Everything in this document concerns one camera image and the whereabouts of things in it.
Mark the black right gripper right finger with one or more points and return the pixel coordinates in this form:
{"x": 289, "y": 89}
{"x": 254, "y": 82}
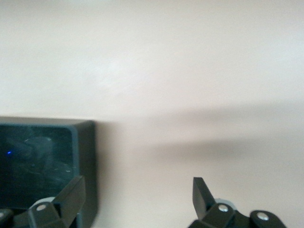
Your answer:
{"x": 202, "y": 202}

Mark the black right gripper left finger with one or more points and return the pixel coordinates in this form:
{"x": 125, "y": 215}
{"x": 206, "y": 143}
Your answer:
{"x": 69, "y": 202}

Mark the black plastic box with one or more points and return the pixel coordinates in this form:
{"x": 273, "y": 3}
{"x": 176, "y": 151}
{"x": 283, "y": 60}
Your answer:
{"x": 83, "y": 154}

